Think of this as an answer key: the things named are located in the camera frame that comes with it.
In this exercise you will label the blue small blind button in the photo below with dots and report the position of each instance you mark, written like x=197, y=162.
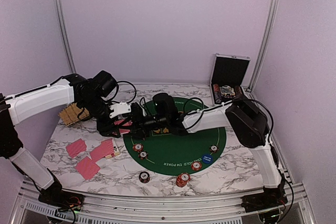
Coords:
x=207, y=159

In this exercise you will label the playing card box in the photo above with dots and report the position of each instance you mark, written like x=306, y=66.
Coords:
x=115, y=151

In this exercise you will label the aluminium frame post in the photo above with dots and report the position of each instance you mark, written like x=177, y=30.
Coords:
x=64, y=36
x=271, y=17

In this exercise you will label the aluminium poker chip case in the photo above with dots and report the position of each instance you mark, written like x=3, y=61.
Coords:
x=227, y=71

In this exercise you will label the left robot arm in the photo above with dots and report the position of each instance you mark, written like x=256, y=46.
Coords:
x=88, y=94

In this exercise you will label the right aluminium frame post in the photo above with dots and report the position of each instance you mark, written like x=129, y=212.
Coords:
x=271, y=17

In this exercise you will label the left aluminium frame post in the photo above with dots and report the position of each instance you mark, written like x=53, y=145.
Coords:
x=64, y=36

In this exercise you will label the black poker chip stack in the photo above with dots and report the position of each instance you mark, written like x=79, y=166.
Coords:
x=144, y=177

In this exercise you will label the round green poker mat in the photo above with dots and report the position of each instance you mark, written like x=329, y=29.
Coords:
x=172, y=155

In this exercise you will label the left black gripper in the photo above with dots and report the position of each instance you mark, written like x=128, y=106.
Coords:
x=104, y=128

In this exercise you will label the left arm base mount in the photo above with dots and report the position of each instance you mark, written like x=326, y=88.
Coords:
x=64, y=200

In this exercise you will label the red poker chip stack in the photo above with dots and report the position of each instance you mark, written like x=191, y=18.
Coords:
x=182, y=179

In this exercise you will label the woven bamboo tray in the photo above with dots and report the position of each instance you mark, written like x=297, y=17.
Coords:
x=71, y=114

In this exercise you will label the front aluminium rail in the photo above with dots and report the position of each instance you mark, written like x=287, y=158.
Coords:
x=220, y=208

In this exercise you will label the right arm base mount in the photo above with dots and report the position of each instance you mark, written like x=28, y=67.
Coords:
x=257, y=202

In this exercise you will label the red card pile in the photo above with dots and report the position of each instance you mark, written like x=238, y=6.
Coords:
x=76, y=147
x=87, y=168

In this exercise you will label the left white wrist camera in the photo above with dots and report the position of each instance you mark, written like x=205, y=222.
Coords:
x=119, y=109

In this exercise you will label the red card pile front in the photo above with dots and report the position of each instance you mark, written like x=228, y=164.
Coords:
x=87, y=168

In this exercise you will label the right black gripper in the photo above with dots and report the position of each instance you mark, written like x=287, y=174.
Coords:
x=142, y=130

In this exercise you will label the red playing card deck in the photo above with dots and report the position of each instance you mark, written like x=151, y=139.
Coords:
x=103, y=150

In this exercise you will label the red playing card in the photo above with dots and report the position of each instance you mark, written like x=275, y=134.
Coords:
x=124, y=126

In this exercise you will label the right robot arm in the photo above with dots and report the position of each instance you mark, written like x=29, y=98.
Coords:
x=248, y=122

